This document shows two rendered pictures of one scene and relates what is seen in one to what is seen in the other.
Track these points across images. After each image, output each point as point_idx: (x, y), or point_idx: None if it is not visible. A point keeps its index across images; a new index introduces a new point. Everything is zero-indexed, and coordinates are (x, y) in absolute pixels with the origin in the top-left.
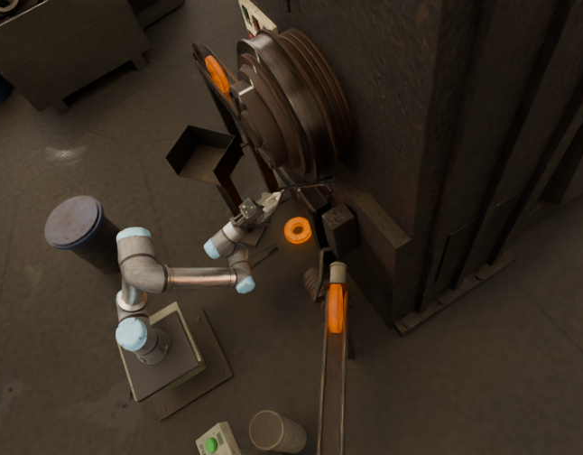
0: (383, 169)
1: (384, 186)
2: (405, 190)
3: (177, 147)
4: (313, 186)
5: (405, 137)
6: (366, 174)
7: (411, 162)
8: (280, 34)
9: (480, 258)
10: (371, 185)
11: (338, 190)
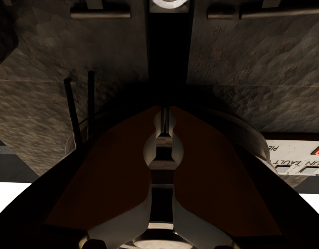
0: (38, 130)
1: (19, 111)
2: (5, 132)
3: None
4: (71, 124)
5: (42, 165)
6: (50, 100)
7: (25, 156)
8: None
9: None
10: (33, 88)
11: (58, 52)
